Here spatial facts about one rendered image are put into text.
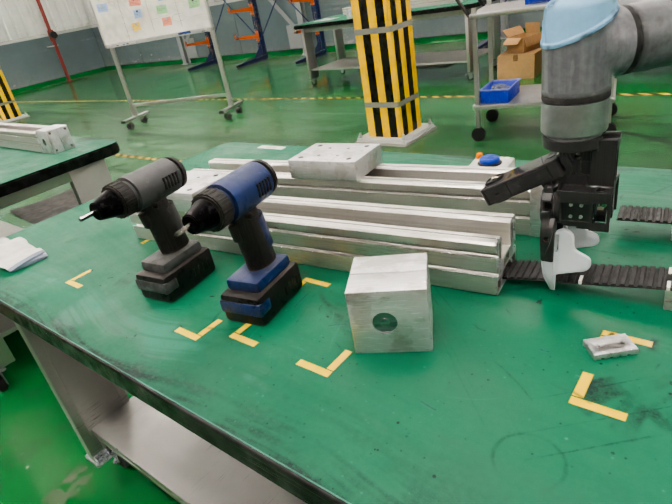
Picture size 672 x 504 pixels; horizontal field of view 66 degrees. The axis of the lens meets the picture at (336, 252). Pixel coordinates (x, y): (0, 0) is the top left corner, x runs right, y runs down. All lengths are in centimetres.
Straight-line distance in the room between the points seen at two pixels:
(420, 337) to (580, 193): 26
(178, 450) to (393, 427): 96
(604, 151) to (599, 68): 10
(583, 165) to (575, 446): 33
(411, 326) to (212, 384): 27
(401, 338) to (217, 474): 82
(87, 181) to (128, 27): 462
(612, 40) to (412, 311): 37
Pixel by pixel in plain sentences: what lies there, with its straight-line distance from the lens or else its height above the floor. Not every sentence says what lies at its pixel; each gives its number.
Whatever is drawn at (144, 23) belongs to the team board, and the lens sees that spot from 675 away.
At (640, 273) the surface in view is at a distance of 79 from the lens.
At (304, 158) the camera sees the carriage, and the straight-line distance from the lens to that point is 108.
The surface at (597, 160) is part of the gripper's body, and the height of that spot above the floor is 97.
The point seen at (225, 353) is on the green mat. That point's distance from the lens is 76.
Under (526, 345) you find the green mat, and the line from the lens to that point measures 69.
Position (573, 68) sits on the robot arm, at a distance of 65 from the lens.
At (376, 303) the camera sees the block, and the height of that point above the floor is 86.
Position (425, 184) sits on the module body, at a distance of 95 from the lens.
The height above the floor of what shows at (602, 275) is 80.
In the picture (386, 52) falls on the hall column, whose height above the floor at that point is 68.
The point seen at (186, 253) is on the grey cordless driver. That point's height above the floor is 84.
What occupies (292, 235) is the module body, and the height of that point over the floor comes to 84.
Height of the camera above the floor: 121
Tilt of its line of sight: 27 degrees down
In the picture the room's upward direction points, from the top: 11 degrees counter-clockwise
